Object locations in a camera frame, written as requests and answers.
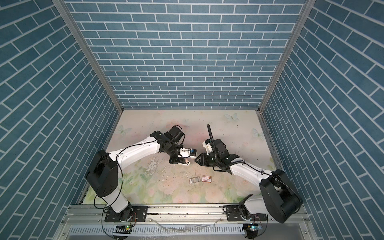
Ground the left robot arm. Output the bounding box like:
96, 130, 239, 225
85, 125, 197, 214

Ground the red staple box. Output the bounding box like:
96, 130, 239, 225
202, 176, 212, 183

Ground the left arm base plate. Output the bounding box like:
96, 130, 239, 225
103, 205, 149, 223

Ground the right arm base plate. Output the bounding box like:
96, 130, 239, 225
222, 205, 268, 222

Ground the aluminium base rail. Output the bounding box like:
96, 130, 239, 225
57, 204, 310, 239

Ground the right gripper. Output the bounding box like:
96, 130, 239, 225
194, 152, 221, 167

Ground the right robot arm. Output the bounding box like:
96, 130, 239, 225
195, 139, 303, 223

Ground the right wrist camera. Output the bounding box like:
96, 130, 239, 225
203, 139, 213, 155

